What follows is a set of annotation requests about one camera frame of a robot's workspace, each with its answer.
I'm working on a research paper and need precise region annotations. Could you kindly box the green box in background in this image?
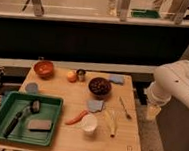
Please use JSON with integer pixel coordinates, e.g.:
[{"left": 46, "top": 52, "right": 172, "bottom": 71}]
[{"left": 131, "top": 9, "right": 160, "bottom": 19}]

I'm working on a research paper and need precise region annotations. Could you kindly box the orange carrot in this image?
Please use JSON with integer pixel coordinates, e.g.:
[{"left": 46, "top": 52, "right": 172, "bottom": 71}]
[{"left": 65, "top": 110, "right": 88, "bottom": 125}]

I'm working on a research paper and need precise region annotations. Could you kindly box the brown sponge block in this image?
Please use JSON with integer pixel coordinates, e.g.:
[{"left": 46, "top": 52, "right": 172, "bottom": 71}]
[{"left": 27, "top": 119, "right": 52, "bottom": 131}]

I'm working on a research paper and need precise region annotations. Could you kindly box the small metal cup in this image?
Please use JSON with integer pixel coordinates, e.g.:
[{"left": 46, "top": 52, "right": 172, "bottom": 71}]
[{"left": 76, "top": 69, "right": 86, "bottom": 82}]

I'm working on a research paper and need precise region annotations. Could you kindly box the white paper cup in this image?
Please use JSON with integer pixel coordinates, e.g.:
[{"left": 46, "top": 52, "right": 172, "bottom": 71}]
[{"left": 80, "top": 114, "right": 98, "bottom": 135}]

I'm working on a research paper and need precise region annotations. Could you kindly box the orange bowl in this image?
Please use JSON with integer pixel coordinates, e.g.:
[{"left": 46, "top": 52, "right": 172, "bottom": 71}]
[{"left": 33, "top": 60, "right": 54, "bottom": 78}]

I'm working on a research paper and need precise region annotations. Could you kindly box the dark grape bunch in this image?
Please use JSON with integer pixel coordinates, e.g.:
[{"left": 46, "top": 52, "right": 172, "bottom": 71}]
[{"left": 88, "top": 77, "right": 112, "bottom": 95}]

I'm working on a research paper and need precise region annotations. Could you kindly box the orange fruit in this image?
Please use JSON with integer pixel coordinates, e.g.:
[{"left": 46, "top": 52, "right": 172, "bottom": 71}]
[{"left": 67, "top": 71, "right": 77, "bottom": 83}]

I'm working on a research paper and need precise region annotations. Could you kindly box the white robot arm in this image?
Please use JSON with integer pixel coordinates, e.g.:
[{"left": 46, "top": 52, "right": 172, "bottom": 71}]
[{"left": 146, "top": 59, "right": 189, "bottom": 121}]

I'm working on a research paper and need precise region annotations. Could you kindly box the black handled brush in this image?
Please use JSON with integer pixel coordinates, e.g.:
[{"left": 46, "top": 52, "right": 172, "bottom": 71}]
[{"left": 3, "top": 100, "right": 41, "bottom": 138}]

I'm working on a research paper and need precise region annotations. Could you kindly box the blue cloth centre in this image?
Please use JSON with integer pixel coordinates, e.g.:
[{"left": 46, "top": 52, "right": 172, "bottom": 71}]
[{"left": 87, "top": 100, "right": 104, "bottom": 113}]

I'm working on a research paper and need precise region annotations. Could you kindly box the dark purple bowl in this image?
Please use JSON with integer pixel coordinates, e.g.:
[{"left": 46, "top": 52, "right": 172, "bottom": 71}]
[{"left": 87, "top": 76, "right": 114, "bottom": 99}]

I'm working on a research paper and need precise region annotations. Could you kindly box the green plastic tray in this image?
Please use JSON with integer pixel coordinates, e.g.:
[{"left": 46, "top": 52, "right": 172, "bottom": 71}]
[{"left": 0, "top": 91, "right": 63, "bottom": 147}]

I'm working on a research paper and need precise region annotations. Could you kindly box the blue cloth near bowl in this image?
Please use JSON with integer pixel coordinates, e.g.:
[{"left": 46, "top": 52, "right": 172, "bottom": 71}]
[{"left": 109, "top": 74, "right": 125, "bottom": 85}]

